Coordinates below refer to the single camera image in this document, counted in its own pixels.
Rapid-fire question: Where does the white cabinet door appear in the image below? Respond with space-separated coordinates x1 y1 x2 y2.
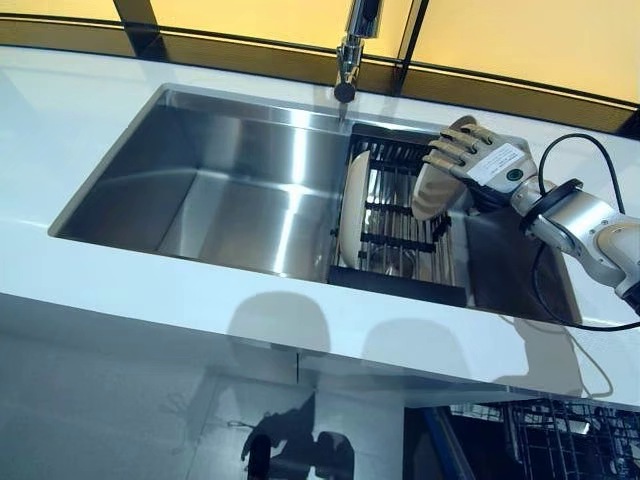
0 294 301 480
297 359 416 480

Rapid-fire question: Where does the chrome kitchen faucet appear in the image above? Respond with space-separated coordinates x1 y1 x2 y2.
333 0 381 104

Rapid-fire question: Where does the black sink drying rack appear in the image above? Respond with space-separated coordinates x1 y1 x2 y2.
327 122 474 304

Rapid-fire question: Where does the open dishwasher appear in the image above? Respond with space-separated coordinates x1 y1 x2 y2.
403 394 640 480

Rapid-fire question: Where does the stainless steel sink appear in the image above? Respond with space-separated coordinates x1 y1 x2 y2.
48 82 584 326

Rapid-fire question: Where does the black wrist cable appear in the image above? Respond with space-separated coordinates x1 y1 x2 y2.
530 132 640 331

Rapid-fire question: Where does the black and silver right hand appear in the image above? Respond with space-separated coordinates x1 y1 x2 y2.
421 123 541 214

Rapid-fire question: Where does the white plate beige underside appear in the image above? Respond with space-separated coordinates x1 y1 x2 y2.
412 115 481 221
337 150 372 269

